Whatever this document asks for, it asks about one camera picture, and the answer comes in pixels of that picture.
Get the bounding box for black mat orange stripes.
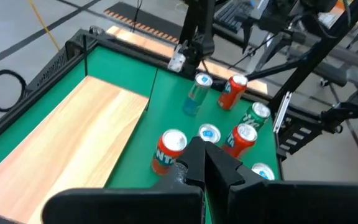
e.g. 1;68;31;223
103;1;180;44

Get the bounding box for orange Fanta soda can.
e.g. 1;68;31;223
218;73;249;111
221;123;259;160
150;128;188;176

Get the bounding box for wooden shelf black wire frame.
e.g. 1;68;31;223
0;34;160;224

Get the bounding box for silver metal bracket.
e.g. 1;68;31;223
167;43;188;73
272;91;293;134

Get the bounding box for green table mat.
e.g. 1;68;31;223
0;45;282;190

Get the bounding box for dark computer keyboard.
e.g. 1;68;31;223
214;0;256;34

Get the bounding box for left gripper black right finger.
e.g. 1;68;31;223
205;141;358;224

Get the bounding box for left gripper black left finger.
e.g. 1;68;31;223
41;136;206;224

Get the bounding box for green Sprite soda can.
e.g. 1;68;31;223
239;101;272;131

